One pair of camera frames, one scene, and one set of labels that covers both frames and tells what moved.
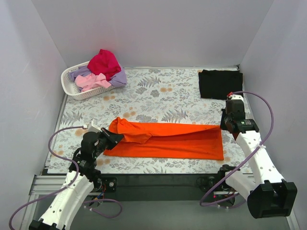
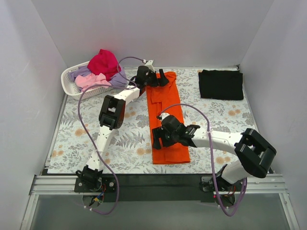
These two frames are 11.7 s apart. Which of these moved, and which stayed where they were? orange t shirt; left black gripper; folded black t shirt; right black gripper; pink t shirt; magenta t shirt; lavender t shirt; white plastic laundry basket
Moved: orange t shirt; left black gripper; right black gripper
Stayed: folded black t shirt; lavender t shirt; white plastic laundry basket; magenta t shirt; pink t shirt
